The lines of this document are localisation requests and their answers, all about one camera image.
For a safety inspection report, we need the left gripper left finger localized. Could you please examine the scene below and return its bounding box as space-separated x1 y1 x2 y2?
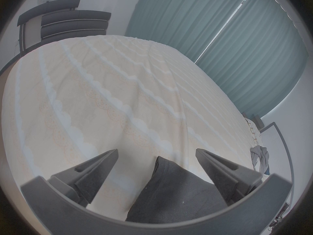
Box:
49 149 119 208

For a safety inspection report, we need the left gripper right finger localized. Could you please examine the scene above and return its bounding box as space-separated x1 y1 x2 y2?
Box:
195 148 263 206

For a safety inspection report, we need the black T-shirt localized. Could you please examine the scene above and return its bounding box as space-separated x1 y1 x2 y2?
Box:
125 156 228 225

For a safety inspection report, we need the pile of clothes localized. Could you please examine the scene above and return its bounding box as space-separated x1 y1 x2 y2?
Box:
249 146 270 174

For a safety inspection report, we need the bed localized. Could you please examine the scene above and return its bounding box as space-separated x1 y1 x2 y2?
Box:
0 34 294 220

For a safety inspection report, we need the white printed pillow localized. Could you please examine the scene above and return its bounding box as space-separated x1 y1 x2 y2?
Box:
245 118 262 141

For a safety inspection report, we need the grey bedside table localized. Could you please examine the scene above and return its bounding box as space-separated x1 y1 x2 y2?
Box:
242 112 264 129

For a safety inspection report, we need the blue-green curtain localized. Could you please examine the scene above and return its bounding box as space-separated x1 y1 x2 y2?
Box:
196 0 309 118
125 0 256 63

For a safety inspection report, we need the black dressing table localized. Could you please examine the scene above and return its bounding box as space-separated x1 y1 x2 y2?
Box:
17 0 81 56

